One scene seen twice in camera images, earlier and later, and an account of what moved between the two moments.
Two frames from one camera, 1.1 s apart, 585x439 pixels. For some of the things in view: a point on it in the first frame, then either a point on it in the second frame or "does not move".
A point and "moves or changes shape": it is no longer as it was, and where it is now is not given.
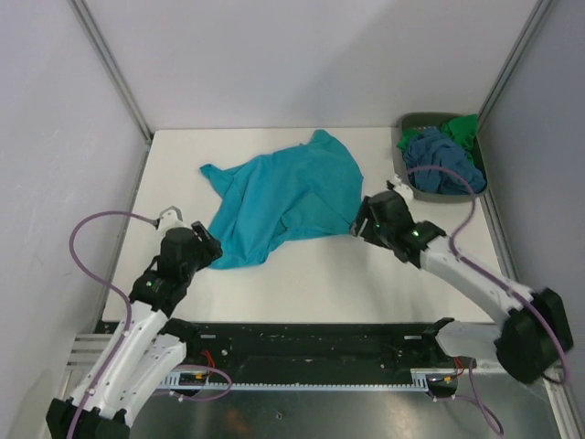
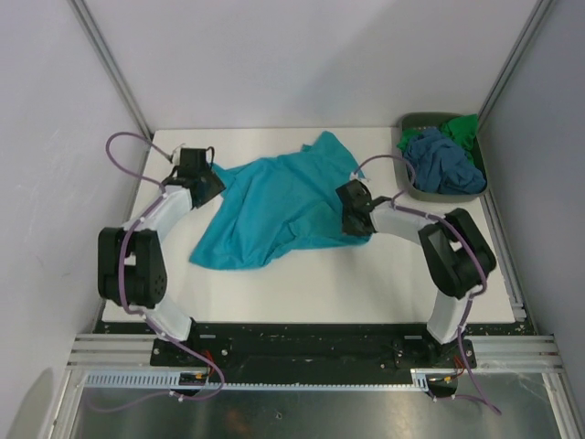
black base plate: x=295 y=347 does not move
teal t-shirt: x=313 y=187 moves or changes shape
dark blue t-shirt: x=429 y=148 does not move
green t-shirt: x=460 y=129 does not move
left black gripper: x=210 y=248 → x=216 y=186
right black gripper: x=363 y=214 → x=345 y=219
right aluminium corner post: x=525 y=37 does not move
